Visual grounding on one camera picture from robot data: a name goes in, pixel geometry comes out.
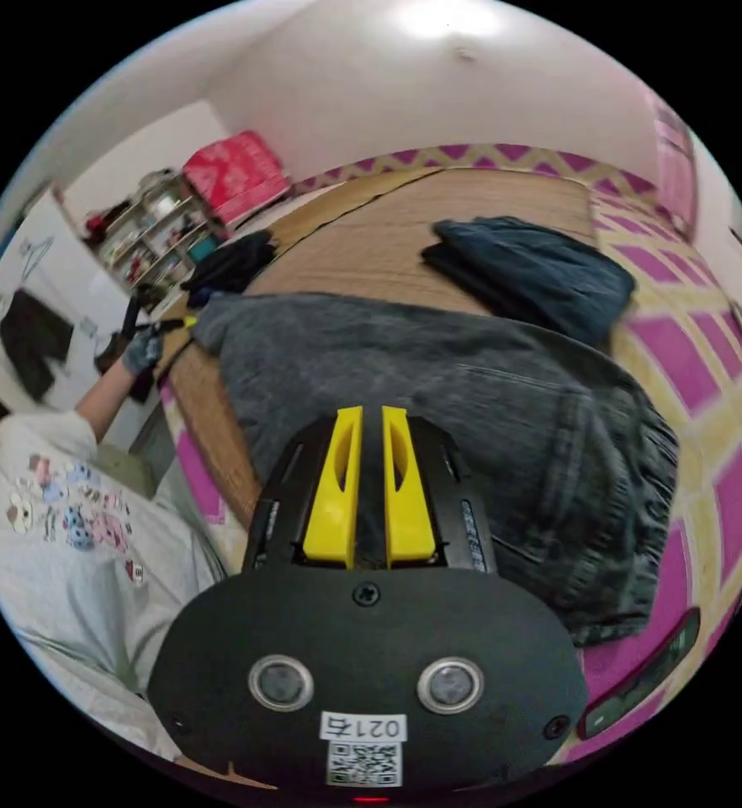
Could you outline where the red-cased smartphone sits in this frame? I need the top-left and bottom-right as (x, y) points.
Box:
(576, 606), (702, 742)

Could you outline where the person's left hand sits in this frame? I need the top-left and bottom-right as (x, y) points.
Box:
(120, 327), (165, 378)

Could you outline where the cluttered shelf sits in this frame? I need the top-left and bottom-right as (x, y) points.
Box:
(82, 167), (222, 306)

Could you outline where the pink curtain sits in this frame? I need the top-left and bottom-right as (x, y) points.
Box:
(649, 94), (702, 236)

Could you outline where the person's left forearm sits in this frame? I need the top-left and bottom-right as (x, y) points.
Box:
(72, 360), (137, 444)

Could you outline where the red patterned bag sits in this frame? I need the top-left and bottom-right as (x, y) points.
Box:
(182, 130), (293, 226)

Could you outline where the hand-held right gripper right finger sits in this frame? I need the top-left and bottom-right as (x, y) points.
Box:
(380, 406), (439, 566)

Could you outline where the person's body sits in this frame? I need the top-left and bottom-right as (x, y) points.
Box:
(0, 327), (231, 762)

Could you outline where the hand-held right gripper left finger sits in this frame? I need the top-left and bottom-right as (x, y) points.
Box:
(302, 406), (364, 566)

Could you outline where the bed with mat and checked sheet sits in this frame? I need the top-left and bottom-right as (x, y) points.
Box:
(158, 143), (742, 766)

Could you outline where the black hanging garment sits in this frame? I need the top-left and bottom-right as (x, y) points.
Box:
(0, 288), (77, 406)

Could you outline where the pile of clothes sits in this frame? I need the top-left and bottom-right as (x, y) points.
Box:
(421, 216), (637, 348)

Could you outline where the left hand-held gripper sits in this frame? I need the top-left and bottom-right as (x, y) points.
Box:
(94, 316), (198, 405)

